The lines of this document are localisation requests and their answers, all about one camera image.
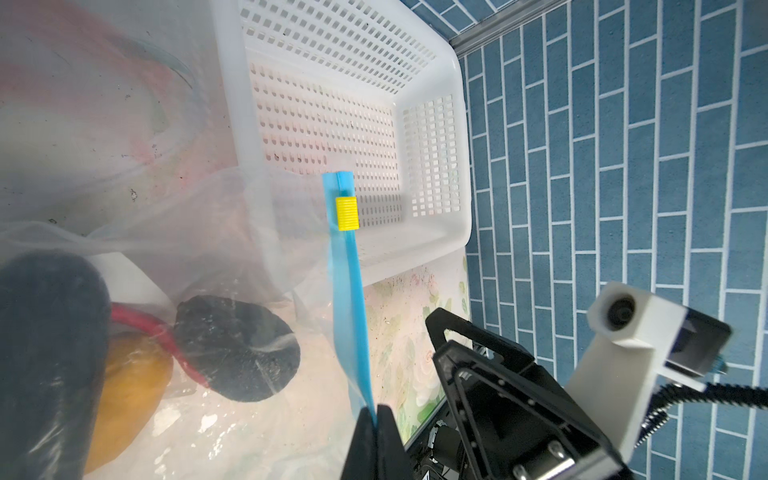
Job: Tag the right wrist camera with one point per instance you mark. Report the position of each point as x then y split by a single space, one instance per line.
639 336

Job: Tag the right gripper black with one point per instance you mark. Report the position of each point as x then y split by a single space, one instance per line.
514 420

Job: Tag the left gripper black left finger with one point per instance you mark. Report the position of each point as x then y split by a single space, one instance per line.
362 456

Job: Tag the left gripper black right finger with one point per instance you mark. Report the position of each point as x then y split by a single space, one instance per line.
392 461

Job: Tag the red toy chili pepper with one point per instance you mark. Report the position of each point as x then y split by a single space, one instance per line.
160 332

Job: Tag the black toy eggplant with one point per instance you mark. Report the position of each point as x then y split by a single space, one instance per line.
55 316

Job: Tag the clear zip top bag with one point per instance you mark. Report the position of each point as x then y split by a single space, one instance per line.
128 137

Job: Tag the yellow toy fruit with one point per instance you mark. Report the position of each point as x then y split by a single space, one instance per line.
137 373

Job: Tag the white plastic mesh basket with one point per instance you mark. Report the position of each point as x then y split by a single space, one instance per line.
365 87

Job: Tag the black toy avocado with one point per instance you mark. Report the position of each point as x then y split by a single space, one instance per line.
244 351

